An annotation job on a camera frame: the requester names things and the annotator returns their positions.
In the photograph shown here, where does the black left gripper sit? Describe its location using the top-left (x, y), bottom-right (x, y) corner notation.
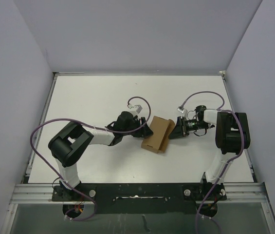
top-left (122, 117), bottom-right (152, 137)

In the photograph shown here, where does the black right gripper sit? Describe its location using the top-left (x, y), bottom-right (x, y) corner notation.
top-left (168, 117), bottom-right (209, 139)

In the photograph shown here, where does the brown cardboard box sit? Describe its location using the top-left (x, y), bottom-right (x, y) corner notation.
top-left (141, 116), bottom-right (176, 154)

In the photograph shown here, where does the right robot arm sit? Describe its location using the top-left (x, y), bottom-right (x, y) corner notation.
top-left (168, 105), bottom-right (251, 199)

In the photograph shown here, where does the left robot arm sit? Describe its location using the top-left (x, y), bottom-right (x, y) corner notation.
top-left (48, 111), bottom-right (153, 200)

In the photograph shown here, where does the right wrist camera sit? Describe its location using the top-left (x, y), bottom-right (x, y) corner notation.
top-left (177, 106), bottom-right (188, 117)

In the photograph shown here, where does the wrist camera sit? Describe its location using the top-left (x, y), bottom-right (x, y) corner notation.
top-left (177, 106), bottom-right (188, 117)
top-left (127, 104), bottom-right (143, 117)

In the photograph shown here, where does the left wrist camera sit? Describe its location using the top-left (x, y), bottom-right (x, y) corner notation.
top-left (127, 104), bottom-right (143, 117)

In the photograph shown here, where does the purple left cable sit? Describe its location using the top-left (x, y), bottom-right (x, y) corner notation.
top-left (29, 97), bottom-right (151, 191)

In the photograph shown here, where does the purple cable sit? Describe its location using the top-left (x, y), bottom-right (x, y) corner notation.
top-left (29, 97), bottom-right (151, 191)
top-left (180, 91), bottom-right (246, 234)

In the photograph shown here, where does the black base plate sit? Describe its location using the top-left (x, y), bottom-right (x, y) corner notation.
top-left (52, 182), bottom-right (227, 218)

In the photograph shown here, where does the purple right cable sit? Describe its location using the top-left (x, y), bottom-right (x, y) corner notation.
top-left (180, 91), bottom-right (246, 234)

